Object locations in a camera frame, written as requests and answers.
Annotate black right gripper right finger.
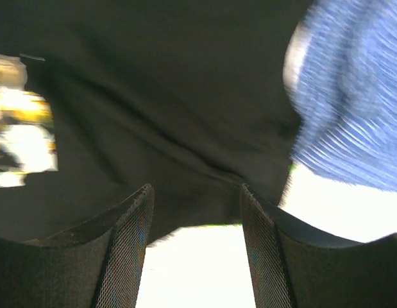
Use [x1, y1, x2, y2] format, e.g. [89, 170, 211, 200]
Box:
[240, 185, 397, 308]

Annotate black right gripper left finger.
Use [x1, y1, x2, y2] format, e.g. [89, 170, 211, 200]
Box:
[0, 184, 155, 308]

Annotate black floral print t-shirt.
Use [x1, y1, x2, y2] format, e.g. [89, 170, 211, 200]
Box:
[0, 1, 310, 241]

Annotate blue patterned folded shirt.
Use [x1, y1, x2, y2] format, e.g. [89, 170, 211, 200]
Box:
[286, 1, 397, 192]

